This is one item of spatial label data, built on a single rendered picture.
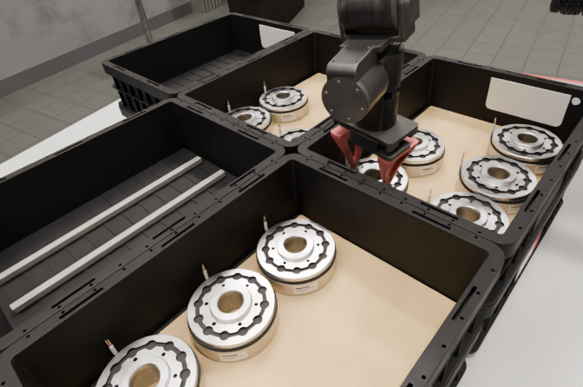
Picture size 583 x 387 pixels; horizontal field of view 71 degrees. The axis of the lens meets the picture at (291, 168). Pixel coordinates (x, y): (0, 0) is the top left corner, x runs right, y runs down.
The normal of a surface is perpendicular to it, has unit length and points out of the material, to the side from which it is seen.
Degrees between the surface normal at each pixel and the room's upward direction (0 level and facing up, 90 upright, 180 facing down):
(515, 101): 90
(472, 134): 0
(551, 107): 90
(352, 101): 91
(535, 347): 0
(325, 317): 0
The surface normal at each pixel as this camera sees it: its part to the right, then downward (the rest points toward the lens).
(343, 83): -0.53, 0.56
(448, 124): -0.09, -0.79
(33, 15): 0.84, 0.26
